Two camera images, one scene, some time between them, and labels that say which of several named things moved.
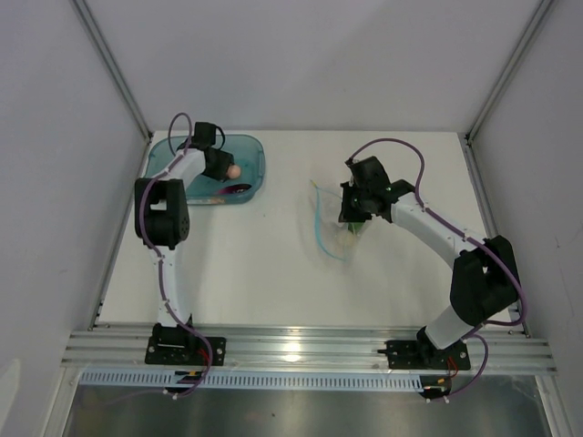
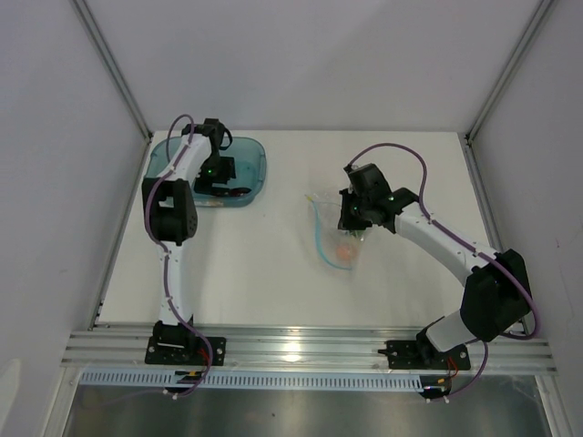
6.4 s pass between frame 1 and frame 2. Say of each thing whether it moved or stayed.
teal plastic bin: stayed
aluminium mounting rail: stayed
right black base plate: stayed
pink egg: moved
